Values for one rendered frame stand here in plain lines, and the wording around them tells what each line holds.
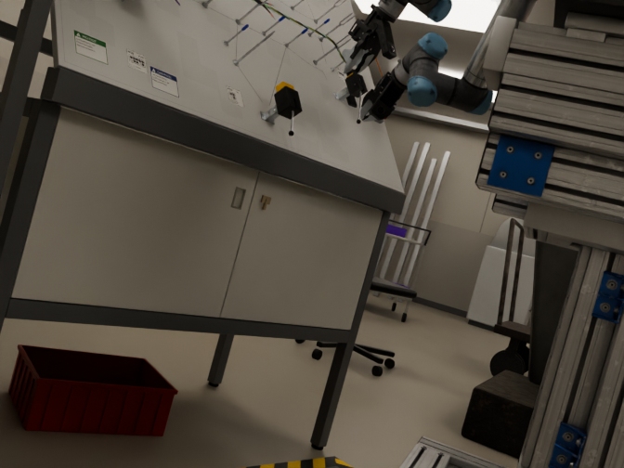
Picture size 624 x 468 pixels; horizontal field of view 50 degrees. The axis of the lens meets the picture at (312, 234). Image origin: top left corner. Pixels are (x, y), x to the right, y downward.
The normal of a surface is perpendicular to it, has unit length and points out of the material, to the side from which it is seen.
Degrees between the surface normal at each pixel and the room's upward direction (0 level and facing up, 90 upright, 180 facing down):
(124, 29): 54
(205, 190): 90
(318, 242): 90
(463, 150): 90
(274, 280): 90
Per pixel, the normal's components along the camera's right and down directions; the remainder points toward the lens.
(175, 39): 0.72, -0.39
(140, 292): 0.70, 0.21
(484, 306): -0.36, -0.07
